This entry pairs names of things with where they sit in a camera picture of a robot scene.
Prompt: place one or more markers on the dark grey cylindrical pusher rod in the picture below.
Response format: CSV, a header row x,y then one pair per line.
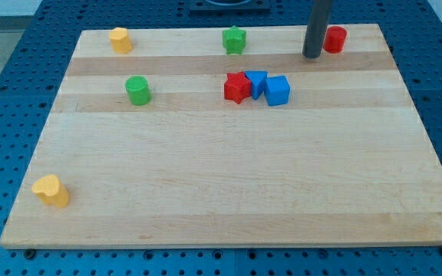
x,y
316,28

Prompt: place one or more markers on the yellow heart block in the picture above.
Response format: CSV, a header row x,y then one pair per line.
x,y
50,191

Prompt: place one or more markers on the wooden board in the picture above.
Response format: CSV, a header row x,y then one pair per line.
x,y
345,163

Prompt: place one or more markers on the red cylinder block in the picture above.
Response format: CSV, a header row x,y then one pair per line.
x,y
335,39

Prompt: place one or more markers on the blue cube block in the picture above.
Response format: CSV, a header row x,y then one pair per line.
x,y
277,90

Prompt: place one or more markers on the green star block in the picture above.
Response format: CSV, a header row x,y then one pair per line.
x,y
234,40

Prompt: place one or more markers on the blue triangle block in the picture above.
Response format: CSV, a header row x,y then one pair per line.
x,y
258,82

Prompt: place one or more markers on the red star block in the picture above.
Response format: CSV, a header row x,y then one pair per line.
x,y
237,87

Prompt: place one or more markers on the green cylinder block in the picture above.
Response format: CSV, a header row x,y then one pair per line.
x,y
137,90

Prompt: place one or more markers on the yellow pentagon block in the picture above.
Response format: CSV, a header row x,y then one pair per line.
x,y
120,41

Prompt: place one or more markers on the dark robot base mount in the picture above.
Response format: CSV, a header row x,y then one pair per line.
x,y
228,5

